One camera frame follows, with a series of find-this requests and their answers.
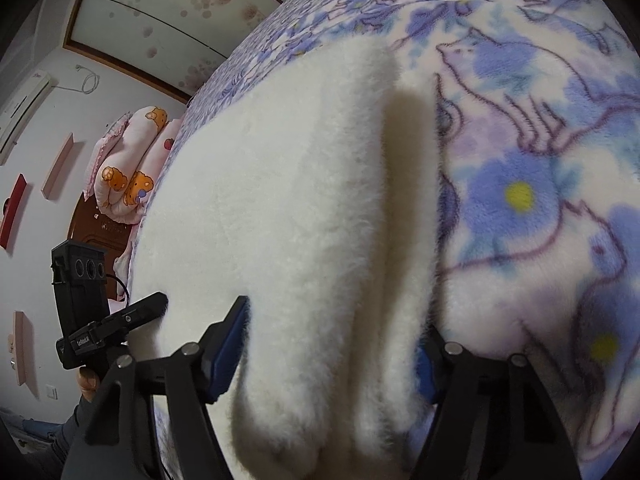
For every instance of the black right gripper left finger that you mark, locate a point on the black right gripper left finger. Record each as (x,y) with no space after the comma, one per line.
(223,344)

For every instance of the folded pink bear quilt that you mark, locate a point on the folded pink bear quilt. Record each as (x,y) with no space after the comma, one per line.
(126,163)

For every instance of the floral sliding wardrobe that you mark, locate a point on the floral sliding wardrobe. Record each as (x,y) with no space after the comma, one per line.
(172,45)

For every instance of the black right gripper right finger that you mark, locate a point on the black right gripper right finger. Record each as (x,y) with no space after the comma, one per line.
(436,364)

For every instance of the white air conditioner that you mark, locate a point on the white air conditioner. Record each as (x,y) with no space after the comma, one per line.
(17,112)

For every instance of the dark wooden headboard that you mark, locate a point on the dark wooden headboard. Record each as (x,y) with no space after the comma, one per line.
(90,227)

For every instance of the purple floral fleece blanket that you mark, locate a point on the purple floral fleece blanket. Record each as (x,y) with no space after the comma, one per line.
(537,121)

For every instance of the pink wall shelf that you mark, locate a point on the pink wall shelf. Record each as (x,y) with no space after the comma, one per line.
(23,351)
(57,165)

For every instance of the white fluffy sweater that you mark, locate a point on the white fluffy sweater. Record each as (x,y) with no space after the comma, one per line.
(315,195)

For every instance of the person's left hand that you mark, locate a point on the person's left hand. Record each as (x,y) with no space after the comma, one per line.
(88,383)

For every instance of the lower pink wall shelf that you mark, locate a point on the lower pink wall shelf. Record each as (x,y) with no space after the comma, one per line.
(23,351)

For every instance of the red wall shelf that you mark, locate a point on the red wall shelf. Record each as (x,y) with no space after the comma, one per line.
(12,203)

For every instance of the black camera box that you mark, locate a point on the black camera box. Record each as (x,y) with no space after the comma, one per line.
(79,285)

